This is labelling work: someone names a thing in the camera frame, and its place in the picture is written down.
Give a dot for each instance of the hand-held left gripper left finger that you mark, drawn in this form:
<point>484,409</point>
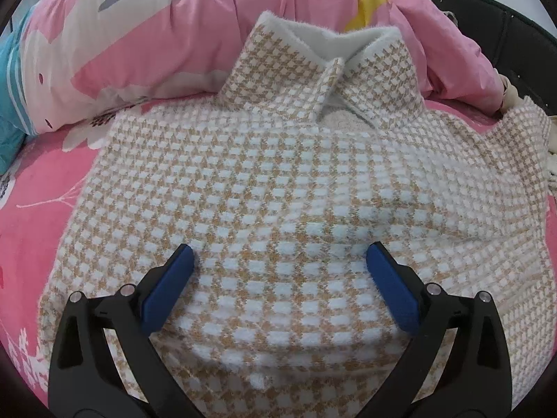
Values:
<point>167,287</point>

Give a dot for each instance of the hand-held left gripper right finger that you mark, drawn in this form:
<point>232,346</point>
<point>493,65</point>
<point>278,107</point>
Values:
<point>391,287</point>

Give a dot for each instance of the tan white houndstooth sweater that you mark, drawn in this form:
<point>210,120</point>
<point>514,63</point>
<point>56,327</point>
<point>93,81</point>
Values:
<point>278,183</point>

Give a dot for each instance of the pink floral bed sheet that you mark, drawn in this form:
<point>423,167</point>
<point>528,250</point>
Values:
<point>43,209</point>

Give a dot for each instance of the beige garment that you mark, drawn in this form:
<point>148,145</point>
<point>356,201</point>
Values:
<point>508,93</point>

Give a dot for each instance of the pink floral quilt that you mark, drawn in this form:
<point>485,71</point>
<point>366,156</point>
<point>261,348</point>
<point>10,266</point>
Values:
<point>174,30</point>

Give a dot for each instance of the black padded headboard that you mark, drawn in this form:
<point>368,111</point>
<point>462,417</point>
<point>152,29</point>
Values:
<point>513,26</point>

